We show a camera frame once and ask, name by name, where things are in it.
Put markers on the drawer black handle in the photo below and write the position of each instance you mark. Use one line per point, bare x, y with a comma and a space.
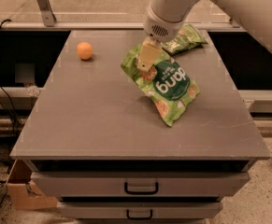
139, 214
141, 190

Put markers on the lower drawer black handle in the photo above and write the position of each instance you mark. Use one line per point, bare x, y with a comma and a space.
139, 214

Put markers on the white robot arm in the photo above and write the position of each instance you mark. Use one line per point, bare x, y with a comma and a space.
255, 16

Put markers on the small green snack bag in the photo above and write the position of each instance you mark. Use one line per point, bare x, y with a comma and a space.
188, 37

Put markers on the cardboard box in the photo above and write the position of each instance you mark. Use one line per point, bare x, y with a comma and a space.
24, 193

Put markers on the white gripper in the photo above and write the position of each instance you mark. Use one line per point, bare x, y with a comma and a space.
158, 27

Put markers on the upper drawer black handle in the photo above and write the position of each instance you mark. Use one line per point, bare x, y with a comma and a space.
141, 190

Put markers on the orange fruit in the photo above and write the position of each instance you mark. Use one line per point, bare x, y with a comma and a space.
85, 50

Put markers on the grey drawer cabinet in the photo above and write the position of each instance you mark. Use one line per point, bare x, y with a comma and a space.
92, 129

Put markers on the green rice chip bag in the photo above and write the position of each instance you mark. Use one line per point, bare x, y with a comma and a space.
166, 83

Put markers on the left metal railing bracket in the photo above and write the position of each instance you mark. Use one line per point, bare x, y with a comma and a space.
48, 17

